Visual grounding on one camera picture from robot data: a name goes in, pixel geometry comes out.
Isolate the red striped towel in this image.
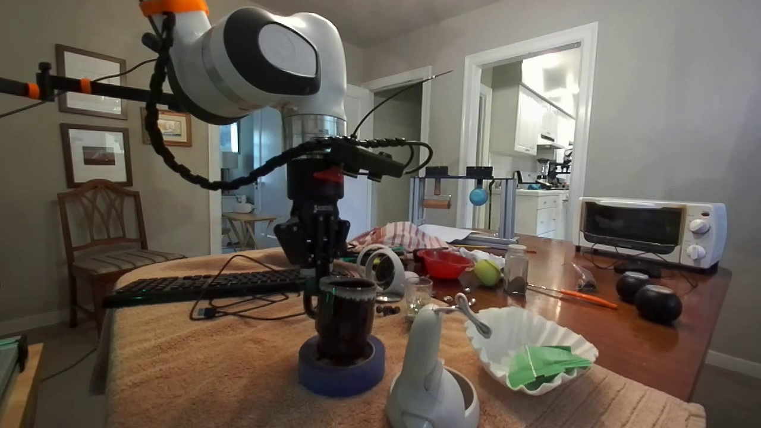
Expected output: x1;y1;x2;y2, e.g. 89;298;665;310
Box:
352;220;447;255

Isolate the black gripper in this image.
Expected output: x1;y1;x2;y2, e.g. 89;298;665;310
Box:
271;160;354;280

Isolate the small metal spoon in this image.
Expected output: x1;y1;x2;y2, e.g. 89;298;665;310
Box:
452;291;494;342

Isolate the white toaster oven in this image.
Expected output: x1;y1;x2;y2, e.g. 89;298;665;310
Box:
574;196;729;274

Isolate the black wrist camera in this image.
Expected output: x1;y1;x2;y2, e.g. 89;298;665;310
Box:
329;140;406;182

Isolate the small framed picture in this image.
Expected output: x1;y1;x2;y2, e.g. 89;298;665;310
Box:
154;107;195;151

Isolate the blue masking tape roll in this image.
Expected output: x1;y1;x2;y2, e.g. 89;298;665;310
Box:
297;331;388;399

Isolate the black grey marker pen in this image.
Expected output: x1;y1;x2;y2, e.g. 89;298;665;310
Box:
571;260;598;296

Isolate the white kitchen cabinet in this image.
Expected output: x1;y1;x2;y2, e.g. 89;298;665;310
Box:
514;82;574;240

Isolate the small glass jar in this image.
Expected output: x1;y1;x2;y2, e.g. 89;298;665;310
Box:
404;274;434;322

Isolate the wooden board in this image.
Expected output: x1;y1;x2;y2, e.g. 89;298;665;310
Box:
0;340;48;428

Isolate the white paper sheet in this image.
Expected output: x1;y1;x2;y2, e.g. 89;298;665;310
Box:
419;222;481;245

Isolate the black boom with orange clips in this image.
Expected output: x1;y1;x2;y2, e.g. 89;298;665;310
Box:
0;59;178;112

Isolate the black keyboard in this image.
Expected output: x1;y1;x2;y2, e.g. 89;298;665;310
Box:
101;266;309;312

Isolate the framed picture with dark print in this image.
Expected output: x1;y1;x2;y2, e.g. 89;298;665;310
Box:
57;121;134;191

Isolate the red bowl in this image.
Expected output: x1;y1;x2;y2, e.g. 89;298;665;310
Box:
412;248;475;285

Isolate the wooden chair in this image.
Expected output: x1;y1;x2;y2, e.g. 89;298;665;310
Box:
55;179;188;331

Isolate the green packet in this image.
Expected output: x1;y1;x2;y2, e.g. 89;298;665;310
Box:
505;342;595;392

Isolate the thin black keyboard cable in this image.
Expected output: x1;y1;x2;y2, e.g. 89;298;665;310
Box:
188;252;321;324

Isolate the orange handled screwdriver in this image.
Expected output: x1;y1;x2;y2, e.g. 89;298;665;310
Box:
527;284;620;312

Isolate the small clear bottle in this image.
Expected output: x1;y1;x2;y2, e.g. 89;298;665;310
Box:
504;243;532;298

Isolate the large framed picture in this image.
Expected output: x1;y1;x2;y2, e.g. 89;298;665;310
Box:
51;43;127;125

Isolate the green tennis ball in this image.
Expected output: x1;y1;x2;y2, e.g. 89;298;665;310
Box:
471;260;504;291

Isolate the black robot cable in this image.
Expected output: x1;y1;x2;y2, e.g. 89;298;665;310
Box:
140;15;437;192

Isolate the small wooden side table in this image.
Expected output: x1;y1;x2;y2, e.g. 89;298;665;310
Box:
224;210;278;252

